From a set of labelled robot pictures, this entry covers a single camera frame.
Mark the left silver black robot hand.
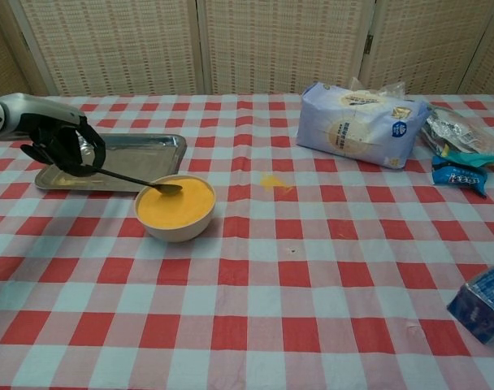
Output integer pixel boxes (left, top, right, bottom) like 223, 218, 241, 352
0, 92, 108, 178

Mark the metal spoon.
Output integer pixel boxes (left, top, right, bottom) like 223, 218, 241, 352
94, 167, 184, 196

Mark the rectangular stainless steel tray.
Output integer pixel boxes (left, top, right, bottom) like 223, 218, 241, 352
34, 132, 188, 193

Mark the bowl of yellow powder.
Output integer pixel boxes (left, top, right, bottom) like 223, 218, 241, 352
132, 173, 218, 244

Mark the yellow powder spill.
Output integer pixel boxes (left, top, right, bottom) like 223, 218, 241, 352
258, 171, 296, 193

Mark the beige woven folding screen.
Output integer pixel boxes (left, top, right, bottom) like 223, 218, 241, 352
0, 0, 494, 98

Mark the red white checkered tablecloth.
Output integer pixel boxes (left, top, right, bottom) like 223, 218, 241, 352
0, 93, 494, 390

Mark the light purple food bag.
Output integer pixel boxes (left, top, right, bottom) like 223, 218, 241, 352
295, 81, 431, 170

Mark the clear beige bread packet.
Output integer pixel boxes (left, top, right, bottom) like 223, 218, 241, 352
348, 76, 406, 101

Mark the teal clear snack bag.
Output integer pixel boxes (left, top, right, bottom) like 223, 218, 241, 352
419, 103, 494, 168

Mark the small blue snack packet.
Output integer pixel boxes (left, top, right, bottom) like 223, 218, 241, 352
431, 155, 489, 199

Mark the long blue biscuit package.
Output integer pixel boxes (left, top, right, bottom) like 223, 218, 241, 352
446, 256, 494, 345

